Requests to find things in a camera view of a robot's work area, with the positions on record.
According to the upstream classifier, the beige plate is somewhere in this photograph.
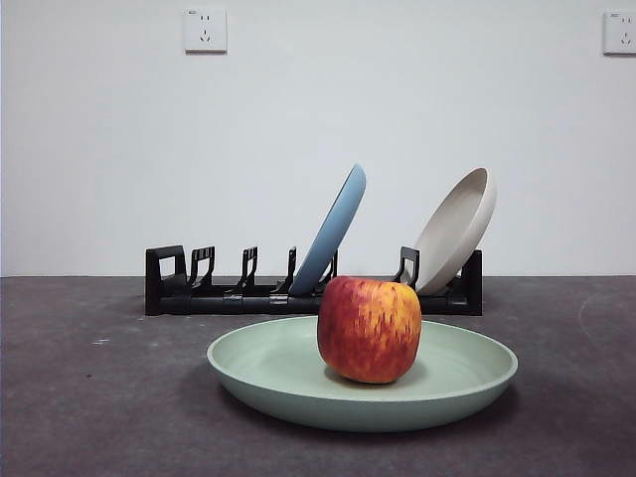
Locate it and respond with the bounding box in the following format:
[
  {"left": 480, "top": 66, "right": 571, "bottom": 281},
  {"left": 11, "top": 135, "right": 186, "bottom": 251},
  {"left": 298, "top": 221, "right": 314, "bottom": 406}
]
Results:
[{"left": 413, "top": 166, "right": 499, "bottom": 295}]

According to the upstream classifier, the white wall socket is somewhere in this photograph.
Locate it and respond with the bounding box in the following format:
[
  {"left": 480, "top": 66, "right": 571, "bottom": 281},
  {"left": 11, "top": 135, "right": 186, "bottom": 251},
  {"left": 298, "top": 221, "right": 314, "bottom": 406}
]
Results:
[
  {"left": 603, "top": 10, "right": 636, "bottom": 56},
  {"left": 184, "top": 7, "right": 229, "bottom": 55}
]

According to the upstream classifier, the green plate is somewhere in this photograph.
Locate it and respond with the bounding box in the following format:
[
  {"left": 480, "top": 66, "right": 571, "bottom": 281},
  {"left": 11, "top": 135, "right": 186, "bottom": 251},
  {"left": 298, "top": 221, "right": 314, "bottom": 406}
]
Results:
[{"left": 206, "top": 315, "right": 520, "bottom": 432}]

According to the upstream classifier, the blue plate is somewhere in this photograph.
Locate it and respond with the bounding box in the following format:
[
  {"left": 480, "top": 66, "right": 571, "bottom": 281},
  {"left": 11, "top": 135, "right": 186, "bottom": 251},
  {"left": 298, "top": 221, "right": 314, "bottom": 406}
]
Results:
[{"left": 289, "top": 162, "right": 368, "bottom": 294}]

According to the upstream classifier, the red yellow apple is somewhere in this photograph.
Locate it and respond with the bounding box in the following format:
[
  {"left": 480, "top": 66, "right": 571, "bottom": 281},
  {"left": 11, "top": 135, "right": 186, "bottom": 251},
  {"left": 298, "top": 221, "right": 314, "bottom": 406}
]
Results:
[{"left": 316, "top": 275, "right": 423, "bottom": 385}]

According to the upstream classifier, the black plate rack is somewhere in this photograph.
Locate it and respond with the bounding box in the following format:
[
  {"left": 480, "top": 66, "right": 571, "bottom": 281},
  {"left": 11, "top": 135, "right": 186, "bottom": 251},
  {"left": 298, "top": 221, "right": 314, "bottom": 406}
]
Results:
[{"left": 145, "top": 244, "right": 484, "bottom": 317}]

